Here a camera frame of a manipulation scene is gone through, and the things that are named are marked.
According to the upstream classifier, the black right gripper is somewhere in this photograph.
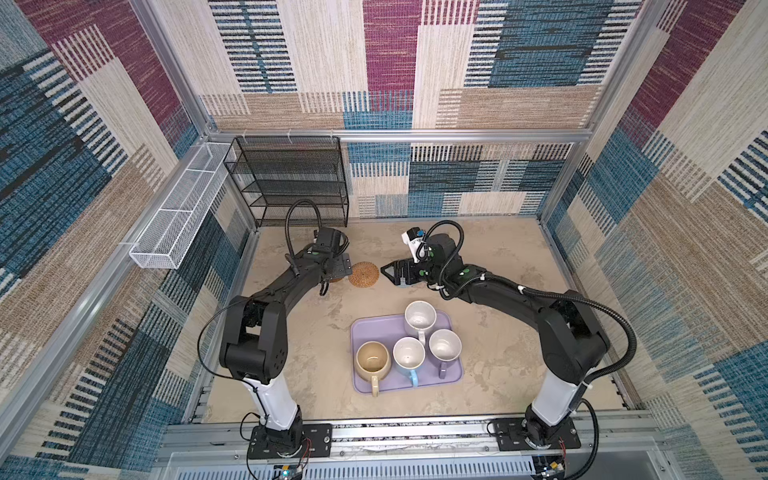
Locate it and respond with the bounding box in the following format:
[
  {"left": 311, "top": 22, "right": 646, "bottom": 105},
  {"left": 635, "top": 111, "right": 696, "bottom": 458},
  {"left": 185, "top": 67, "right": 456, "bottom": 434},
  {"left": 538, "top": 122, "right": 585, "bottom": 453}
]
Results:
[{"left": 380, "top": 256, "right": 445, "bottom": 287}]

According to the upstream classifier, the rattan woven round coaster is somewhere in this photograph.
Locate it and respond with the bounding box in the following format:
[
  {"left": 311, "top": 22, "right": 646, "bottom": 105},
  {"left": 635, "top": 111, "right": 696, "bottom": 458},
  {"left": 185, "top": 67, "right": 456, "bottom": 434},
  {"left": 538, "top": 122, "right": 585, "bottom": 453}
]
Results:
[{"left": 348, "top": 262, "right": 380, "bottom": 288}]

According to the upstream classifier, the white speckled mug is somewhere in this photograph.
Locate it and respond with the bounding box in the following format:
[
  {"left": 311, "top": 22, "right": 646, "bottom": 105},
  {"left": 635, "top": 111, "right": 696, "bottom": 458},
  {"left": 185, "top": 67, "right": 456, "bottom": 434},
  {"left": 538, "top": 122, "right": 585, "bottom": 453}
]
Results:
[{"left": 404, "top": 300, "right": 437, "bottom": 345}]

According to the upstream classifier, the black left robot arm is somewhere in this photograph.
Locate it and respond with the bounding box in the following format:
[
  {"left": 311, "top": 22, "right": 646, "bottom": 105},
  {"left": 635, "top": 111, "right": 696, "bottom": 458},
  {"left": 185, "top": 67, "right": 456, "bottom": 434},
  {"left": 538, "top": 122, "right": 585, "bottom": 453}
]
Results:
[{"left": 214, "top": 198, "right": 351, "bottom": 443}]

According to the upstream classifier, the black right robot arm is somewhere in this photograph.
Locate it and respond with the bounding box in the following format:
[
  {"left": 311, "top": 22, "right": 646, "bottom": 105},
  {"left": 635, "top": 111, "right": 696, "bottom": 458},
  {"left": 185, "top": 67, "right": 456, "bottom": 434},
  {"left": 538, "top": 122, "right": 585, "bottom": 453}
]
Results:
[{"left": 380, "top": 222, "right": 638, "bottom": 449}]

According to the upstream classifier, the lilac plastic tray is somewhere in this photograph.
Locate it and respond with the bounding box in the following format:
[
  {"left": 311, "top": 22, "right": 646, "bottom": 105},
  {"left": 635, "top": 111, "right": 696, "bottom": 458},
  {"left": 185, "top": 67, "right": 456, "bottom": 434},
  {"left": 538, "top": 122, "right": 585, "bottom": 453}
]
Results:
[{"left": 350, "top": 311, "right": 464, "bottom": 394}]

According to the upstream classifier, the beige mug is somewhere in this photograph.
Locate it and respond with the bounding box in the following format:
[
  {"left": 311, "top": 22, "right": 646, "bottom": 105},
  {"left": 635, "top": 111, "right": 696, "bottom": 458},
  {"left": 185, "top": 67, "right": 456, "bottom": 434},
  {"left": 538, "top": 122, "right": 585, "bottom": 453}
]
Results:
[{"left": 354, "top": 341, "right": 392, "bottom": 397}]

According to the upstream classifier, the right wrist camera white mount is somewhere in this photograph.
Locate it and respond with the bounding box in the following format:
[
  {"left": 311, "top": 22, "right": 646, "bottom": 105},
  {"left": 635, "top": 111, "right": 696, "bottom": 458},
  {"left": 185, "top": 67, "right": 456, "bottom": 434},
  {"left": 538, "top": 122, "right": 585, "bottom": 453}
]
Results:
[{"left": 401, "top": 227, "right": 425, "bottom": 263}]

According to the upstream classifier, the white mug blue handle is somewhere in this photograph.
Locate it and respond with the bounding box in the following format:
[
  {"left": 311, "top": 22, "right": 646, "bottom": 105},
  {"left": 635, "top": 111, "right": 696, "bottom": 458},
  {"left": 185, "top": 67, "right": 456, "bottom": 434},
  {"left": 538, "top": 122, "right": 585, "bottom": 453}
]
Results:
[{"left": 392, "top": 337, "right": 426, "bottom": 388}]

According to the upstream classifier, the white mug lilac handle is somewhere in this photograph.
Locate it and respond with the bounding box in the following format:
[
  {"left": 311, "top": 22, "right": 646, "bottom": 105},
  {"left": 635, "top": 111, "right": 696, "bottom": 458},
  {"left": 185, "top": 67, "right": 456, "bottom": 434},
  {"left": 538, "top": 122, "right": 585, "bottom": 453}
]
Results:
[{"left": 428, "top": 329, "right": 463, "bottom": 379}]

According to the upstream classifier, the black wire mesh shelf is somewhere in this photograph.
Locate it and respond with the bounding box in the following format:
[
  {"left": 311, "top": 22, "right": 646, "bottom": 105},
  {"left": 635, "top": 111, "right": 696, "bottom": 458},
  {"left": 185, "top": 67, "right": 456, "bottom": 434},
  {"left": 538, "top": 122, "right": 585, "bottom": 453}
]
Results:
[{"left": 223, "top": 136, "right": 350, "bottom": 227}]

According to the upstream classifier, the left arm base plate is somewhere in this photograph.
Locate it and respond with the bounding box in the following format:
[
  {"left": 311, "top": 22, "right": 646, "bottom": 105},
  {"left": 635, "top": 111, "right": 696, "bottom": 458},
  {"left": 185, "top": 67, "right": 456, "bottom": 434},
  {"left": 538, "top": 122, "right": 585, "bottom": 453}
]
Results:
[{"left": 246, "top": 423, "right": 333, "bottom": 460}]

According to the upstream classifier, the white wire mesh basket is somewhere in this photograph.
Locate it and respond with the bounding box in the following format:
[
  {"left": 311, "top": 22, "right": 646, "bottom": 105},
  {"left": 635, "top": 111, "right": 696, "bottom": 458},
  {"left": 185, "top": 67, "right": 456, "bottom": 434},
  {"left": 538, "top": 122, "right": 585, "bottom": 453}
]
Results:
[{"left": 129, "top": 143, "right": 229, "bottom": 270}]

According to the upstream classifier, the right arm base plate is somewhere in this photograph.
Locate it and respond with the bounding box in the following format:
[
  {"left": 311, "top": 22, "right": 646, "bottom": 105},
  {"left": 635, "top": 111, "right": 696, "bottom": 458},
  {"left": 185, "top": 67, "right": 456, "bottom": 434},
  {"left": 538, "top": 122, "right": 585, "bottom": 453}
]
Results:
[{"left": 486, "top": 417, "right": 582, "bottom": 452}]

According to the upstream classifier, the aluminium front rail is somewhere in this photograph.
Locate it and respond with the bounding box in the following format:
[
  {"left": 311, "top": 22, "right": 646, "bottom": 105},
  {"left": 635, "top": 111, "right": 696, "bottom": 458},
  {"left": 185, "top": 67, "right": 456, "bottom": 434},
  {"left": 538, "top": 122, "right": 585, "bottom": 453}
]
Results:
[{"left": 150, "top": 410, "right": 682, "bottom": 479}]

